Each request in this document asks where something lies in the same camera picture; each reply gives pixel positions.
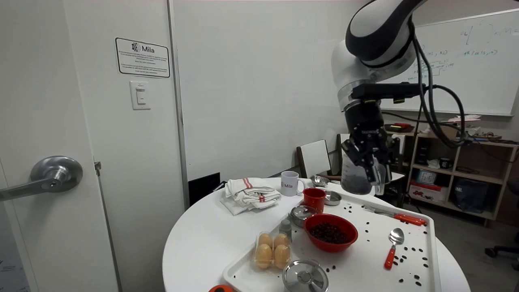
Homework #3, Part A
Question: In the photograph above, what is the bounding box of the orange bowl with coffee beans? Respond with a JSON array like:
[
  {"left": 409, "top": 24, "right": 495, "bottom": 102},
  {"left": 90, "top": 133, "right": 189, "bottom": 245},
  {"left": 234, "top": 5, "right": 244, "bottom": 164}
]
[{"left": 304, "top": 212, "right": 361, "bottom": 255}]

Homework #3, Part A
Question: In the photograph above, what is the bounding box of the red white box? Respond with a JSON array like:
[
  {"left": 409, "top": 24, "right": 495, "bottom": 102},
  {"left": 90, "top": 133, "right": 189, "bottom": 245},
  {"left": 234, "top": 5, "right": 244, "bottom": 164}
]
[{"left": 409, "top": 180, "right": 444, "bottom": 206}]

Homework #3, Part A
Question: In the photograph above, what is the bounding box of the orange-handled steel fork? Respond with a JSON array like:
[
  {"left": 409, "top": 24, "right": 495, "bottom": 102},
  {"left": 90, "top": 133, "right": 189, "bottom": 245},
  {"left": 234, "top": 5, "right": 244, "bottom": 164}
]
[{"left": 372, "top": 207, "right": 429, "bottom": 229}]

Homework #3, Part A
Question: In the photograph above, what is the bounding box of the black box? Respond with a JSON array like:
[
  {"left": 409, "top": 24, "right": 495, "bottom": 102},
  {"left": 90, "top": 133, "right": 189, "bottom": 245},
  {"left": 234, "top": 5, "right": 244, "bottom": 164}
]
[{"left": 187, "top": 170, "right": 223, "bottom": 207}]

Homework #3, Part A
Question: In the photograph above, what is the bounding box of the white mug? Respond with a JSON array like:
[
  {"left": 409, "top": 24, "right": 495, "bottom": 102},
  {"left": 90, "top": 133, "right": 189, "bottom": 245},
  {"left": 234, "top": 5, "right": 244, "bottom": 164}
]
[{"left": 280, "top": 170, "right": 306, "bottom": 198}]

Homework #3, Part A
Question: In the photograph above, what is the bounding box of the white red-striped towel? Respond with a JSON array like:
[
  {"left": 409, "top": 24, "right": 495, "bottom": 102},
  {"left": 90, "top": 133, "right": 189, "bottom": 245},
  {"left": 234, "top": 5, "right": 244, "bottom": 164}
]
[{"left": 220, "top": 177, "right": 283, "bottom": 216}]

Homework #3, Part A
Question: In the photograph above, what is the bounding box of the silver door handle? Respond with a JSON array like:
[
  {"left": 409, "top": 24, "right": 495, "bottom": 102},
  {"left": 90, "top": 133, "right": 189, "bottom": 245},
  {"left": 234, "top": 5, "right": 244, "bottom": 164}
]
[{"left": 0, "top": 154, "right": 85, "bottom": 203}]

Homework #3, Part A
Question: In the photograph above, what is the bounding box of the small white side table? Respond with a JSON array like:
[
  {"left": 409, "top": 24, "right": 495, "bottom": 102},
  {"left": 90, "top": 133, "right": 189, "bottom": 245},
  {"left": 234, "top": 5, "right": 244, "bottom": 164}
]
[{"left": 379, "top": 170, "right": 408, "bottom": 185}]

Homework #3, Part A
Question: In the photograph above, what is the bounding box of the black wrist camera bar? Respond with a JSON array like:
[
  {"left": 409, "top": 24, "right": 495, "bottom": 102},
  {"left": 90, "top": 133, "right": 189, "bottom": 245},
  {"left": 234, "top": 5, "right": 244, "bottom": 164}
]
[{"left": 349, "top": 81, "right": 429, "bottom": 102}]

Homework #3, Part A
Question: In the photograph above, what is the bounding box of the white wall sign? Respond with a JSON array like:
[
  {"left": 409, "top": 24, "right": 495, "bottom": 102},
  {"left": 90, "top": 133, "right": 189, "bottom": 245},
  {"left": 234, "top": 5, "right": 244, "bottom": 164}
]
[{"left": 114, "top": 36, "right": 173, "bottom": 79}]

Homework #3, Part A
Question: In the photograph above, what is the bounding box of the orange-handled steel knife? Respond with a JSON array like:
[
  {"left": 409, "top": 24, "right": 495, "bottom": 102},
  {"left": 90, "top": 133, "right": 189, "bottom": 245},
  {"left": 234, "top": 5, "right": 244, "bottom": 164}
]
[{"left": 362, "top": 201, "right": 429, "bottom": 224}]

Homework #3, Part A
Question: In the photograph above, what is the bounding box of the orange cup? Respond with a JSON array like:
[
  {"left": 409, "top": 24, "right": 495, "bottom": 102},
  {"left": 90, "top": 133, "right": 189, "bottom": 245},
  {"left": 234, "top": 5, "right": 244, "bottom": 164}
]
[{"left": 301, "top": 186, "right": 328, "bottom": 216}]

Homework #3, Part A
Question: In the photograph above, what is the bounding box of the white plastic tray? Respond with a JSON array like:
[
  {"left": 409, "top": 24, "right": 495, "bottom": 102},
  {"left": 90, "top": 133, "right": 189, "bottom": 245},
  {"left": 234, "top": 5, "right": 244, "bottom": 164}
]
[{"left": 223, "top": 191, "right": 439, "bottom": 292}]

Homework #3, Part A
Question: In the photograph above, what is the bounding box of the orange-handled steel spoon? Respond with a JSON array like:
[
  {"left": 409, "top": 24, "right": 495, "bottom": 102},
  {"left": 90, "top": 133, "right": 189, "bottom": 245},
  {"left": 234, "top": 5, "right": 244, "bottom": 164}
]
[{"left": 384, "top": 225, "right": 408, "bottom": 272}]

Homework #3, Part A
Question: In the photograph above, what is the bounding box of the white leaning board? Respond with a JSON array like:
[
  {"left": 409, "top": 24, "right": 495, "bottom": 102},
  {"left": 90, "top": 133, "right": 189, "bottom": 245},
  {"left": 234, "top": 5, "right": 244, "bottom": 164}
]
[{"left": 299, "top": 138, "right": 333, "bottom": 178}]

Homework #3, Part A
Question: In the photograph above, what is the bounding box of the white light switch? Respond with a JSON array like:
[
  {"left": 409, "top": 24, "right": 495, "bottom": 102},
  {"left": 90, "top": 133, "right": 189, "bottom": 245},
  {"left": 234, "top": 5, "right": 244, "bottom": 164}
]
[{"left": 129, "top": 79, "right": 153, "bottom": 112}]

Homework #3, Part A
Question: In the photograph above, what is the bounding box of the steel salt shaker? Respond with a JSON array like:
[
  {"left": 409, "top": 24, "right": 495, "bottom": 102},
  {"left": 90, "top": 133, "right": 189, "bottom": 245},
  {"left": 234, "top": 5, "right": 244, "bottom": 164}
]
[{"left": 278, "top": 217, "right": 294, "bottom": 242}]

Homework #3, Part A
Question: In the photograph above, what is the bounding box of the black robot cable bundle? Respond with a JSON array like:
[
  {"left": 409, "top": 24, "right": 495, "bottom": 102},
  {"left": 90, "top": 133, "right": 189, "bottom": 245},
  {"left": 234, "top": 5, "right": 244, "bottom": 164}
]
[{"left": 411, "top": 29, "right": 471, "bottom": 151}]

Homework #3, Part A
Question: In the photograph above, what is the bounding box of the white whiteboard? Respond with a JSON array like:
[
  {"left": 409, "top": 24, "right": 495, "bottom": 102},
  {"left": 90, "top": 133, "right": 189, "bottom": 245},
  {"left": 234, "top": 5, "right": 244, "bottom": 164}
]
[{"left": 379, "top": 6, "right": 519, "bottom": 118}]

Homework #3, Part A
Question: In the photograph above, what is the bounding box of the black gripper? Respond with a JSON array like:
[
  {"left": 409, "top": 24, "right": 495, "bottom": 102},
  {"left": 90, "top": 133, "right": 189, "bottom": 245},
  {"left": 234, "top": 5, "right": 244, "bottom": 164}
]
[{"left": 340, "top": 99, "right": 398, "bottom": 186}]

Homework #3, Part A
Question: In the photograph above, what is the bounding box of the dark storage bin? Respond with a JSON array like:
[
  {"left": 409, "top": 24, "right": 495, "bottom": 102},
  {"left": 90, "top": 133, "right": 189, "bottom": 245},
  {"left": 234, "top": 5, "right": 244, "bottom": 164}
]
[{"left": 453, "top": 180, "right": 497, "bottom": 216}]

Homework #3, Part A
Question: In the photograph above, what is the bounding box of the wooden shelf unit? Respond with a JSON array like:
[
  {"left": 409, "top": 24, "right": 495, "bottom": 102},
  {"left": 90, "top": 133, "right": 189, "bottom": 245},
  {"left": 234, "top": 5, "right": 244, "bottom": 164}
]
[{"left": 403, "top": 128, "right": 519, "bottom": 224}]

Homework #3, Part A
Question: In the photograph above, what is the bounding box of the small steel bowl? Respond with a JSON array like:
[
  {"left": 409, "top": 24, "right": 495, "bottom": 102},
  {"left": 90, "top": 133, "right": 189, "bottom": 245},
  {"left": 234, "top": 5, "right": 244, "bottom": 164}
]
[
  {"left": 324, "top": 190, "right": 345, "bottom": 207},
  {"left": 309, "top": 173, "right": 330, "bottom": 190}
]

